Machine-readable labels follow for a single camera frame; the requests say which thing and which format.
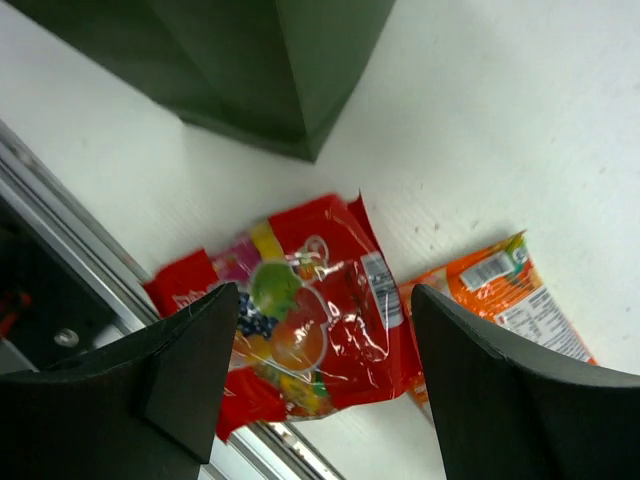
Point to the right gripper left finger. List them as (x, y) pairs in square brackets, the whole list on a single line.
[(143, 407)]

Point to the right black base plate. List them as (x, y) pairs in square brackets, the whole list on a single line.
[(49, 315)]

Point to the aluminium front rail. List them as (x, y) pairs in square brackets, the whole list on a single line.
[(264, 451)]

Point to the orange snack packet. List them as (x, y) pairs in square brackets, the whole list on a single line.
[(501, 285)]

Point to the green paper bag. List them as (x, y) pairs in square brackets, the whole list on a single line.
[(274, 75)]

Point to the red fruit gummy bag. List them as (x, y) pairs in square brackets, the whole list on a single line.
[(320, 325)]

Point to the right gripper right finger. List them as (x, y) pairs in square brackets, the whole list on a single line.
[(507, 408)]

